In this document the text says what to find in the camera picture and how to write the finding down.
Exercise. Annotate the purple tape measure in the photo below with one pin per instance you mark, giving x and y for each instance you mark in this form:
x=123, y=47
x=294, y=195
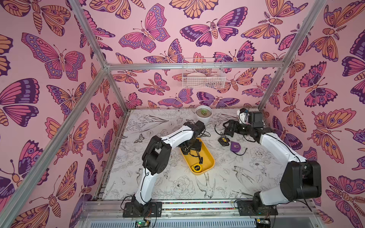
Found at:
x=236, y=148

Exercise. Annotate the white plant pot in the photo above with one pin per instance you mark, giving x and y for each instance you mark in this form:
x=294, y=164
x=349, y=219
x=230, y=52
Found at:
x=203, y=113

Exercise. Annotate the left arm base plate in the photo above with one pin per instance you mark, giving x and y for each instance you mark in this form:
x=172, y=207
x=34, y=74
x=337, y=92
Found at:
x=135, y=209

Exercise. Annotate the small yellow tape measure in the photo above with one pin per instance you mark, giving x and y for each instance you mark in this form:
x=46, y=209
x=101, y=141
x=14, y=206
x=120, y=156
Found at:
x=196, y=168

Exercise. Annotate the yellow storage tray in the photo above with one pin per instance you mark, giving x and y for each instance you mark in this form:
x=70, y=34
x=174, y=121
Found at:
x=204, y=157

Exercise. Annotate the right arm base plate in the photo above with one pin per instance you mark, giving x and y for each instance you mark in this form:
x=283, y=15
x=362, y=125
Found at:
x=254, y=207

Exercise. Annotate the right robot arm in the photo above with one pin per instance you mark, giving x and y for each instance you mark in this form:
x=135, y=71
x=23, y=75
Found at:
x=301, y=179

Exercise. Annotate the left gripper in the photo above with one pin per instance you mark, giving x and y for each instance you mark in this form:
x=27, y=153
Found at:
x=197, y=147

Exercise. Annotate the white wire basket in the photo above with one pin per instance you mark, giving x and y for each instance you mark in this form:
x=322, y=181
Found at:
x=201, y=75

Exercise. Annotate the aluminium front rail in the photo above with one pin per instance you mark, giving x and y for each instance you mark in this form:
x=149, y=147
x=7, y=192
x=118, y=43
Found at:
x=199, y=208

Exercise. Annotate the black round tape measure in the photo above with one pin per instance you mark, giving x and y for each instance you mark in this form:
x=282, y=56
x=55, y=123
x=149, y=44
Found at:
x=185, y=150

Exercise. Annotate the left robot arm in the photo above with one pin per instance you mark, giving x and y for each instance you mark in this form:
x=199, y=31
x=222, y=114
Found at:
x=157, y=154

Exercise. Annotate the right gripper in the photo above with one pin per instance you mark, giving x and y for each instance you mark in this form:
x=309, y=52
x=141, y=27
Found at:
x=232, y=128

